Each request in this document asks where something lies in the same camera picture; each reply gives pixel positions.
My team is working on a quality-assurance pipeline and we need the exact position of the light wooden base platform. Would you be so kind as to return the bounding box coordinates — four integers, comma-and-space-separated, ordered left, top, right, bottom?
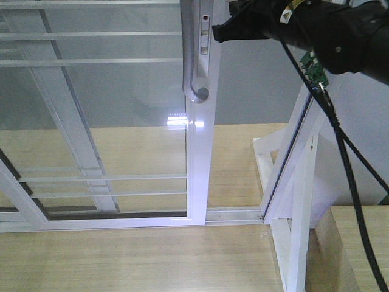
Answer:
0, 123, 289, 292

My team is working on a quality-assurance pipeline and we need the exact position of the metal floor track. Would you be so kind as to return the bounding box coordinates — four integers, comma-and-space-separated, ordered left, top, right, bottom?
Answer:
205, 207, 263, 226

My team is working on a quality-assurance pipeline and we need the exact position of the green circuit board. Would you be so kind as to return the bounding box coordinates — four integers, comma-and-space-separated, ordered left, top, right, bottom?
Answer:
300, 50, 329, 89

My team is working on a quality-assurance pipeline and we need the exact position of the white door frame post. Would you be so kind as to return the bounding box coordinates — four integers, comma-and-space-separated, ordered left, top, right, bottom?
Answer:
255, 86, 346, 228

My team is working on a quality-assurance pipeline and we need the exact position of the white framed sliding glass door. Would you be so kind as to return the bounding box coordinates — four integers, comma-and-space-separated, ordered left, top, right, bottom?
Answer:
1, 1, 226, 232

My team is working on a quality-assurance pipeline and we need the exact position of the white fixed glass door panel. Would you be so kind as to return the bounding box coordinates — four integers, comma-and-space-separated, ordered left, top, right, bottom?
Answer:
0, 0, 122, 214

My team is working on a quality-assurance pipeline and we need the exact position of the light wooden box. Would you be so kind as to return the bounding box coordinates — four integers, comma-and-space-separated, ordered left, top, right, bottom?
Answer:
305, 206, 388, 291

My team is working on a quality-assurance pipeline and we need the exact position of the white support brace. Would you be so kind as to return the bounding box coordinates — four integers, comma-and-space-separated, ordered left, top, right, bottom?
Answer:
253, 137, 317, 291

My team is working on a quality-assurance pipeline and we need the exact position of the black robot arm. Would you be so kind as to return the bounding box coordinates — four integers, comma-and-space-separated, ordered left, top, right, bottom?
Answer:
212, 1, 388, 84

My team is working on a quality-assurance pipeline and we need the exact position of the grey metal door handle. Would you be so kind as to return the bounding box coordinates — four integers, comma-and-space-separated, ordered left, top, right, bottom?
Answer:
179, 0, 209, 104

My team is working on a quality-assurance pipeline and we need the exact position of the grey door lock plate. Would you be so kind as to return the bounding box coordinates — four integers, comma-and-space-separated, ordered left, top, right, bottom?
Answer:
196, 1, 213, 78

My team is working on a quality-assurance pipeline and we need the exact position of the black cable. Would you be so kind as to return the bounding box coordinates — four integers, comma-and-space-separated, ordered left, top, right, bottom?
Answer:
279, 36, 389, 292

